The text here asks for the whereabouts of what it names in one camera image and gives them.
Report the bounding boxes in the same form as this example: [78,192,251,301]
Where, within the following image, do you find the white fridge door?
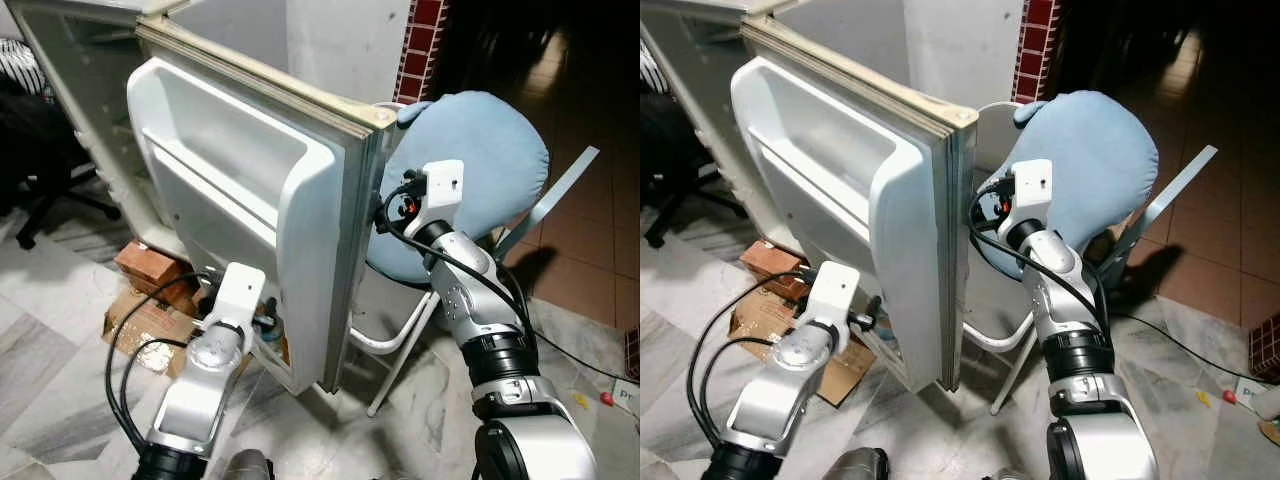
[730,15,979,393]
[127,15,398,396]

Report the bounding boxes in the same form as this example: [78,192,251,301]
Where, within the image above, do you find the blue padded folding chair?
[345,92,601,419]
[965,90,1219,416]

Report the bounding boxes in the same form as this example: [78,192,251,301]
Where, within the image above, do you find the flat brown cardboard sheet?
[728,288,879,407]
[103,285,291,379]

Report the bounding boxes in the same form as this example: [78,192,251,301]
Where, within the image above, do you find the red brick stack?
[113,240,201,313]
[740,240,801,301]

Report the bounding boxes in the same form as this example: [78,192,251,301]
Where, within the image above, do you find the grey robot leg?
[825,447,891,480]
[220,449,276,480]

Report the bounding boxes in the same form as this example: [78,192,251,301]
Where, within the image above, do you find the red tiled pillar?
[393,0,446,106]
[1012,0,1061,106]

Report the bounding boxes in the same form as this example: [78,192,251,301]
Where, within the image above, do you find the black office chair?
[0,90,123,251]
[640,90,743,249]

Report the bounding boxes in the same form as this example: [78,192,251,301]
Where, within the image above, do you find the black white striped cloth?
[0,38,46,96]
[640,45,666,96]

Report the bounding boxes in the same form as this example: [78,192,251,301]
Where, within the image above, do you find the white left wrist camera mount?
[805,262,862,333]
[205,262,267,339]

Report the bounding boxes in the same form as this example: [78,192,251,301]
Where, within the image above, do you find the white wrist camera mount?
[420,159,466,229]
[205,262,267,339]
[805,262,862,333]
[1010,158,1055,225]

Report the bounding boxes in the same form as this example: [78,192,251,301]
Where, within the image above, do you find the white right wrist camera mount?
[420,159,466,229]
[1010,158,1055,225]

